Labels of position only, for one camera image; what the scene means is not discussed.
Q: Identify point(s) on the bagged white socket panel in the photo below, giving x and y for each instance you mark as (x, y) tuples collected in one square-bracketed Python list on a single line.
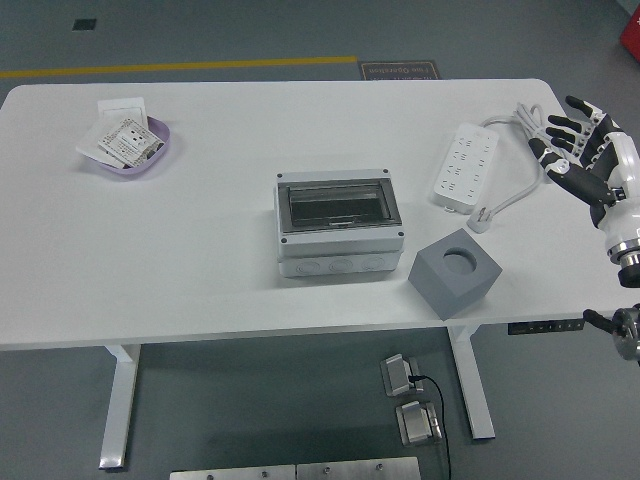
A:
[(127, 140)]

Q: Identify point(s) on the white table leg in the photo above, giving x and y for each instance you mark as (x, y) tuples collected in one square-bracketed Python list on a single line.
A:
[(120, 400), (472, 380)]

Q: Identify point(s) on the red box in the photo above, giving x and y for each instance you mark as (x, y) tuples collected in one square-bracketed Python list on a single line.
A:
[(631, 40)]

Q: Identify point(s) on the grey electrical box clear lid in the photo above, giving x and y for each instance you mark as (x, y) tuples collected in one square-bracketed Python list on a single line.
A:
[(340, 250)]

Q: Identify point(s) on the black floor sign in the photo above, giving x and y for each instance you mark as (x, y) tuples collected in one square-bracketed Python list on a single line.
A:
[(400, 71)]

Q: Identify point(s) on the purple plastic tray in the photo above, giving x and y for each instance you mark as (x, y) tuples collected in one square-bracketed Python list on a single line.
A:
[(125, 172)]

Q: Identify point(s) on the grey metal foot pedal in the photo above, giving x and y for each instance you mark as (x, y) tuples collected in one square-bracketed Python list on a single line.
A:
[(397, 375), (415, 425)]

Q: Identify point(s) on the black table control panel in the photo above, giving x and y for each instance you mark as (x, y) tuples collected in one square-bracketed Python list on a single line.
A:
[(547, 326)]

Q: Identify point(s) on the grey metal plate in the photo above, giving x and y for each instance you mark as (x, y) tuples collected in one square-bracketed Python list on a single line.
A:
[(230, 473), (357, 470)]

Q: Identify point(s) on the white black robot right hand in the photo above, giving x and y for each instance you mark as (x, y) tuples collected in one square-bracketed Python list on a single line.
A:
[(617, 170)]

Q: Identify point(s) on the black floor socket cover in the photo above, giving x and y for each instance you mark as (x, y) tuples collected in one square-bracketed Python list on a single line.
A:
[(84, 24)]

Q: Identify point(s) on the yellow floor tape line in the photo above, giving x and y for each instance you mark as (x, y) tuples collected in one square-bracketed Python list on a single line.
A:
[(175, 66)]

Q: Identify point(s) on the grey cube block round hole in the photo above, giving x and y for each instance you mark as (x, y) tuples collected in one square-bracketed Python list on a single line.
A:
[(450, 290)]

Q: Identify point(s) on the white wall switch plate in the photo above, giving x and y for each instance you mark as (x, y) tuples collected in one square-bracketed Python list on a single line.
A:
[(120, 107)]

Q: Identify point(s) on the white flat packet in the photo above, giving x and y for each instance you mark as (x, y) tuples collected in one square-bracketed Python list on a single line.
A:
[(90, 142)]

